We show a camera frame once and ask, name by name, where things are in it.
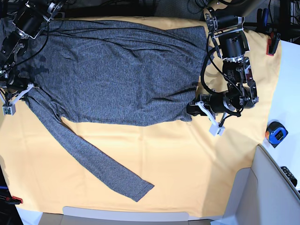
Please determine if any grey long-sleeve shirt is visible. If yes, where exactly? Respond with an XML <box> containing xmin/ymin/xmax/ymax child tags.
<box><xmin>12</xmin><ymin>21</ymin><xmax>206</xmax><ymax>201</ymax></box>

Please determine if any red clamp left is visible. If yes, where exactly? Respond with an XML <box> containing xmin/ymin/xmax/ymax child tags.
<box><xmin>5</xmin><ymin>196</ymin><xmax>23</xmax><ymax>205</ymax></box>

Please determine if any red clamp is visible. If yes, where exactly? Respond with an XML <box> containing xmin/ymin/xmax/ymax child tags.
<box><xmin>266</xmin><ymin>32</ymin><xmax>281</xmax><ymax>56</ymax></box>
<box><xmin>5</xmin><ymin>196</ymin><xmax>23</xmax><ymax>205</ymax></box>

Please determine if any red clamp right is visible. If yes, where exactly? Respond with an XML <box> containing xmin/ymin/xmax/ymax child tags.
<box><xmin>266</xmin><ymin>32</ymin><xmax>281</xmax><ymax>56</ymax></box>

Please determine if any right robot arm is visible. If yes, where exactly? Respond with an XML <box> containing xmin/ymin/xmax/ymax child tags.
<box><xmin>0</xmin><ymin>0</ymin><xmax>66</xmax><ymax>92</ymax></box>

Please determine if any blue tape measure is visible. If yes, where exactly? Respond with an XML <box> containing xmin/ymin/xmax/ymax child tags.
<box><xmin>265</xmin><ymin>120</ymin><xmax>288</xmax><ymax>148</ymax></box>

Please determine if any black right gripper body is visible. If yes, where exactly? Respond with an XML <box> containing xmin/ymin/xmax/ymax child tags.
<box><xmin>7</xmin><ymin>70</ymin><xmax>31</xmax><ymax>94</ymax></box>

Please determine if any black perforated object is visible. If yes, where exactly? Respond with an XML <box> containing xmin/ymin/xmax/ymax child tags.
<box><xmin>280</xmin><ymin>166</ymin><xmax>298</xmax><ymax>187</ymax></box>

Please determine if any blue handled tool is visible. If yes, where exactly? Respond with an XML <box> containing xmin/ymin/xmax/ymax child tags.
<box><xmin>262</xmin><ymin>8</ymin><xmax>269</xmax><ymax>27</ymax></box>

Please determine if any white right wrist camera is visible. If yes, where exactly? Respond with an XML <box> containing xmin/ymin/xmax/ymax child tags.
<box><xmin>0</xmin><ymin>82</ymin><xmax>38</xmax><ymax>116</ymax></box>

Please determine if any yellow table cloth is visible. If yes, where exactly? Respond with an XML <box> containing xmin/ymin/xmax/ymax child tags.
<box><xmin>0</xmin><ymin>30</ymin><xmax>282</xmax><ymax>218</ymax></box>

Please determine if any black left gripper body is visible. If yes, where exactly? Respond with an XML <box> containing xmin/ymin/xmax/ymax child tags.
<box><xmin>186</xmin><ymin>94</ymin><xmax>212</xmax><ymax>116</ymax></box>

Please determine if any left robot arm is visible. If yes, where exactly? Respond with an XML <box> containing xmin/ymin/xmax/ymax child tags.
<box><xmin>187</xmin><ymin>0</ymin><xmax>258</xmax><ymax>117</ymax></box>

